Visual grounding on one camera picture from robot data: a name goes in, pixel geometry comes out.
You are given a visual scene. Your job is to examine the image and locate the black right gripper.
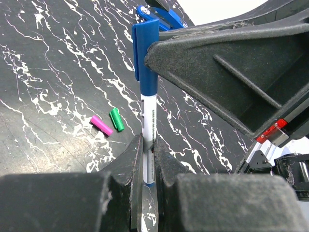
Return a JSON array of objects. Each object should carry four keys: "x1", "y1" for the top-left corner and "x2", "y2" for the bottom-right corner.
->
[{"x1": 235, "y1": 119, "x2": 309, "y2": 198}]

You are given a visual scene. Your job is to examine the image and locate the white blue marker pen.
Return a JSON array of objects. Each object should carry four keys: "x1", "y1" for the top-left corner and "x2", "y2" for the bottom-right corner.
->
[{"x1": 141, "y1": 95, "x2": 157, "y2": 187}]

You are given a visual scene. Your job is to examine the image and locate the blue stapler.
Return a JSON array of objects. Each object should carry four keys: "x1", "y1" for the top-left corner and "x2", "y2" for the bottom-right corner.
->
[{"x1": 136, "y1": 0, "x2": 188, "y2": 31}]

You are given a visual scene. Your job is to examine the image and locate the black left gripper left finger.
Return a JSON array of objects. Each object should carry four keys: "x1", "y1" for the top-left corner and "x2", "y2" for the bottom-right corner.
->
[{"x1": 0, "y1": 135, "x2": 143, "y2": 232}]

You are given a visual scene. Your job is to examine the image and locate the magenta pen cap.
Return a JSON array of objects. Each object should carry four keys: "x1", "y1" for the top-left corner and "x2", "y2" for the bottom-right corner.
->
[{"x1": 90, "y1": 115, "x2": 113, "y2": 136}]

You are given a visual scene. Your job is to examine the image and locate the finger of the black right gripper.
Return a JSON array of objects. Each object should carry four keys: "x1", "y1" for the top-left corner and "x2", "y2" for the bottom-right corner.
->
[
  {"x1": 144, "y1": 10, "x2": 309, "y2": 139},
  {"x1": 201, "y1": 0, "x2": 309, "y2": 27}
]

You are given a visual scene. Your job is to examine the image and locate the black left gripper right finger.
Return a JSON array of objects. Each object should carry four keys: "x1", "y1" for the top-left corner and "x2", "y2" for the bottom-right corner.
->
[{"x1": 154, "y1": 140, "x2": 309, "y2": 232}]

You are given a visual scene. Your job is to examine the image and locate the blue pen cap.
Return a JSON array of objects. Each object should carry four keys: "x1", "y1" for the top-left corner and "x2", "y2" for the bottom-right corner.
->
[{"x1": 131, "y1": 18, "x2": 160, "y2": 96}]

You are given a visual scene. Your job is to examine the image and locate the green pen cap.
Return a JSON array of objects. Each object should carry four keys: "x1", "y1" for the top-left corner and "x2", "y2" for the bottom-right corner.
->
[{"x1": 110, "y1": 108, "x2": 125, "y2": 132}]

